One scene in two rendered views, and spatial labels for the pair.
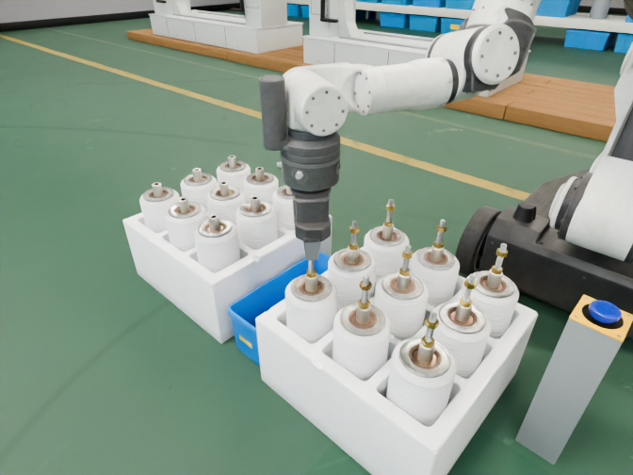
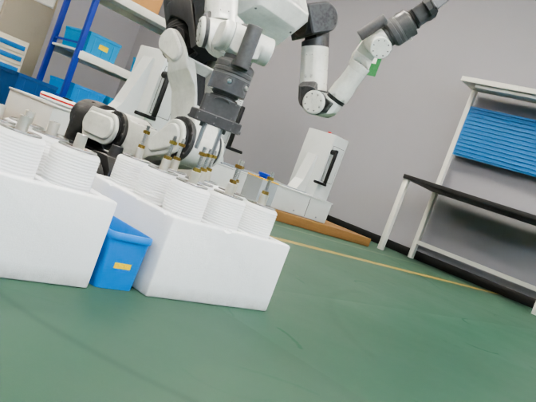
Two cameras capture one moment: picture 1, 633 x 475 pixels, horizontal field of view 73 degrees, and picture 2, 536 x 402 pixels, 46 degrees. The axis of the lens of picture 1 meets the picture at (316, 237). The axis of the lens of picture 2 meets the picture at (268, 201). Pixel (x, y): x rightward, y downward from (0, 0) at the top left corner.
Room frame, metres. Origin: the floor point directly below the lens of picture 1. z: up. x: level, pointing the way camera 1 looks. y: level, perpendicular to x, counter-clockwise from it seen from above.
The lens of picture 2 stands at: (0.42, 1.45, 0.34)
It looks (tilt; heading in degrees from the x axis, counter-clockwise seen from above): 3 degrees down; 270
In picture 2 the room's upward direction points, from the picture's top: 21 degrees clockwise
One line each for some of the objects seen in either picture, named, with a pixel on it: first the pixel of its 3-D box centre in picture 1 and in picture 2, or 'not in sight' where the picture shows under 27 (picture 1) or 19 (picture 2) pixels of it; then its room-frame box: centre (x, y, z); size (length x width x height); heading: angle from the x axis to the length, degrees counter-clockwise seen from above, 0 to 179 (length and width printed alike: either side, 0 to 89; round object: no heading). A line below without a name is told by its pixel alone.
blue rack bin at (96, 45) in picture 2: not in sight; (90, 45); (2.72, -5.11, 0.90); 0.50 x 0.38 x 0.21; 140
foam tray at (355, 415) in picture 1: (393, 347); (177, 241); (0.61, -0.16, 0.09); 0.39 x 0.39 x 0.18; 47
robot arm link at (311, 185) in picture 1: (309, 188); (222, 100); (0.60, 0.01, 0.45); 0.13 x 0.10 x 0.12; 5
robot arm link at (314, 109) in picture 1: (303, 119); (245, 53); (0.59, 0.02, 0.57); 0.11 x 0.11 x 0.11; 19
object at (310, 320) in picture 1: (311, 324); (178, 221); (0.60, 0.01, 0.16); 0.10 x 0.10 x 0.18
